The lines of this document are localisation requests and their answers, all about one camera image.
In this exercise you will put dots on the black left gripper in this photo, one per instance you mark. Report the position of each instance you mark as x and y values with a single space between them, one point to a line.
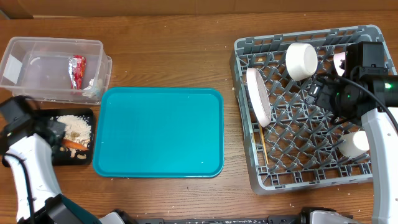
56 127

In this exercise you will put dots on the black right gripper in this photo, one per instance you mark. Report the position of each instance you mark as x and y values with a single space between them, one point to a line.
328 92

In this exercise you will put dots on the orange carrot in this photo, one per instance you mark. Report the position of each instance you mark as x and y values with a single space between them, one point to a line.
74 145

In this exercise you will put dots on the pink bowl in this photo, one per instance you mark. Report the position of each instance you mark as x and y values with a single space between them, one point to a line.
339 63

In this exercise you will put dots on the white bowl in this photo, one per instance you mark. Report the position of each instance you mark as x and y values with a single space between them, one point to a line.
301 61

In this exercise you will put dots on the white paper cup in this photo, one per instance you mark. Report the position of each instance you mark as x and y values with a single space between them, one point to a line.
354 144

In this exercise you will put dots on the pink plate with food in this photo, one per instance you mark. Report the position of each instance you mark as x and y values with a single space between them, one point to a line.
258 96

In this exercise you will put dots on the wooden chopstick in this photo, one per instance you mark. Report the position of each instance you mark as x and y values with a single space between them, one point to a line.
253 138
263 145

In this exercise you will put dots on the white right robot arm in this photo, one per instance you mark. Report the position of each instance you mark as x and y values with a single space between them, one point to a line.
366 95

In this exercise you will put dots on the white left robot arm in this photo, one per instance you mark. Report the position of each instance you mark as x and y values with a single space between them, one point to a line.
26 147

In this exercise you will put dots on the rice and peanut pile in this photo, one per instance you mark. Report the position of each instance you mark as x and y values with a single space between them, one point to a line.
77 130

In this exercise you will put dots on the black plastic bin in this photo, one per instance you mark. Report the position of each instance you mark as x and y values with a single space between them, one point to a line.
63 158

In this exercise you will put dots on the clear plastic bin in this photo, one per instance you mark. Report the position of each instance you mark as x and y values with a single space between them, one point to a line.
38 67

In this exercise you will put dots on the grey plastic dish rack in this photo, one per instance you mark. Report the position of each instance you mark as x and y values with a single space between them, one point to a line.
302 140

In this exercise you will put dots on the red foil snack wrapper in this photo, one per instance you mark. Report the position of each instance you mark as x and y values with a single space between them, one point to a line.
76 71

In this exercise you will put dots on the teal plastic tray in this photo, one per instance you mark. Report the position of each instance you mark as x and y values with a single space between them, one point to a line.
153 132

